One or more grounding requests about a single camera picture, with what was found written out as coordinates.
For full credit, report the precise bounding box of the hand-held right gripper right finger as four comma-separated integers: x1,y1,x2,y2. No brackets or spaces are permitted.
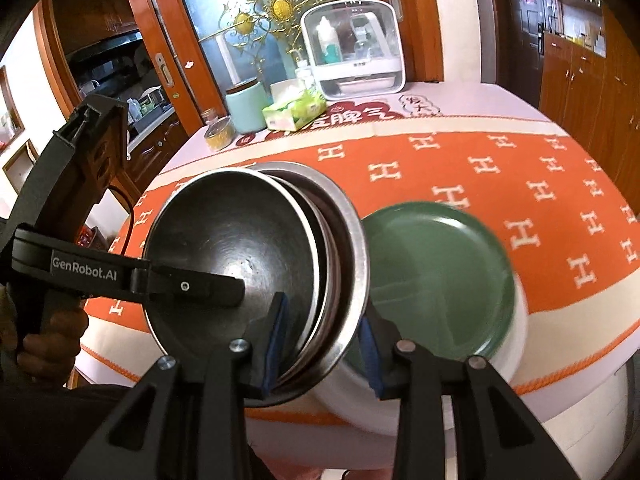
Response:
357,310,581,480

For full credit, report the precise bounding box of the pink-sided steel bowl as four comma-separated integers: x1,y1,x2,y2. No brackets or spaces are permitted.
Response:
250,161,372,408

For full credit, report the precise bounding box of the small steel bowl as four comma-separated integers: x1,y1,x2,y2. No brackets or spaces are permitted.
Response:
265,175,346,386

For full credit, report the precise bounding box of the large white plate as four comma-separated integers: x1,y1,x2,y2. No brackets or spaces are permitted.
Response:
307,280,530,428

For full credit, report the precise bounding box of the green tissue pack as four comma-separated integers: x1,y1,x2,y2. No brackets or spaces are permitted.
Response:
262,80,328,132

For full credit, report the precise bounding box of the white clear storage box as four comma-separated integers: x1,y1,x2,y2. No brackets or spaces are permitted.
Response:
300,0,405,102

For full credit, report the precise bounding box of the person's left hand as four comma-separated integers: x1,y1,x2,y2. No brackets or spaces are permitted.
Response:
15,309,90,391

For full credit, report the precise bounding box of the black cable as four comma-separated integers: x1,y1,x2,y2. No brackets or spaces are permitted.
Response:
106,185,135,261

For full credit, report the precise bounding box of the red box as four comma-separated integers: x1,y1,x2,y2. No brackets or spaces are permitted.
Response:
75,226,101,251

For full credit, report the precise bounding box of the wooden cabinet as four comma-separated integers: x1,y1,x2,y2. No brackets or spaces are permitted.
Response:
540,32,640,201

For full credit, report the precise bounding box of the white bottle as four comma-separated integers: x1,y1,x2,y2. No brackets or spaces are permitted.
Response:
317,16,342,65

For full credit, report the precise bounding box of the dark entrance door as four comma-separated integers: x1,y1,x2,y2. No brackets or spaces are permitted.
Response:
505,0,547,106

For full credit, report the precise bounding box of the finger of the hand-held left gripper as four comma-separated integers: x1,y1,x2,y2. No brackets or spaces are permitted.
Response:
131,264,247,308

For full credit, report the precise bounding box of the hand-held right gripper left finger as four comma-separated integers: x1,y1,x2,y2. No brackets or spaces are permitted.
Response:
60,292,291,480

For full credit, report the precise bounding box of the green plate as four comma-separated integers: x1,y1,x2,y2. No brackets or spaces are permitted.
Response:
345,201,517,368

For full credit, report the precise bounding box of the wooden wall shelf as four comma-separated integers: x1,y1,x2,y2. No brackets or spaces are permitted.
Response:
535,0,608,56

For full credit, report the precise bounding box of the mint green canister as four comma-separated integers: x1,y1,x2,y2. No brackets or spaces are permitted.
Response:
224,79,268,133

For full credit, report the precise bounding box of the wooden glass sliding door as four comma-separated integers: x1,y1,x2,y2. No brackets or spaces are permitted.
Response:
117,0,381,133

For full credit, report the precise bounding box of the orange patterned blanket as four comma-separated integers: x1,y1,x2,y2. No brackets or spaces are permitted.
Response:
80,115,640,426

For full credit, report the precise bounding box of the glass jar with yellow contents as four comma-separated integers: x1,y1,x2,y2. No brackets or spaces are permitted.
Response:
201,108,236,152

